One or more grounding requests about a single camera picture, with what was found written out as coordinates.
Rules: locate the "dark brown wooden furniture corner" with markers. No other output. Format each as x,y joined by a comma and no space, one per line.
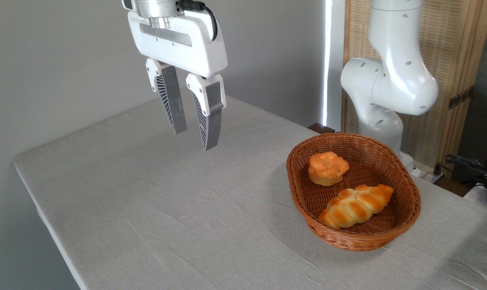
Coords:
320,128

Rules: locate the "long braided bread loaf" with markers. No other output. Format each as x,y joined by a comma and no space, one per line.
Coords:
354,206

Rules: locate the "brown wicker basket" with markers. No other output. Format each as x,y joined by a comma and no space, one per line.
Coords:
348,241

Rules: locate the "wooden woven folding screen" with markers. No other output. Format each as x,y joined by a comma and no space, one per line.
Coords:
449,60

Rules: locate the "white vertical frame strip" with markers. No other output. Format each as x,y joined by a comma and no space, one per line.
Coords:
328,60

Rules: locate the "white power strip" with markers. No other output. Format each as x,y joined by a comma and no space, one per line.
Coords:
429,175

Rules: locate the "grey tablecloth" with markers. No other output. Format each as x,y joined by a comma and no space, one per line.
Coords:
187,221

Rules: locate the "round flower-shaped bread bun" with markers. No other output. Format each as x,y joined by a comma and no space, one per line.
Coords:
327,168

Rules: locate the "dark metal screen hinge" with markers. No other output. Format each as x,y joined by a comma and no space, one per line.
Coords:
461,98

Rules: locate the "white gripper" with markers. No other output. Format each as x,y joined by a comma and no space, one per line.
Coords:
179,44

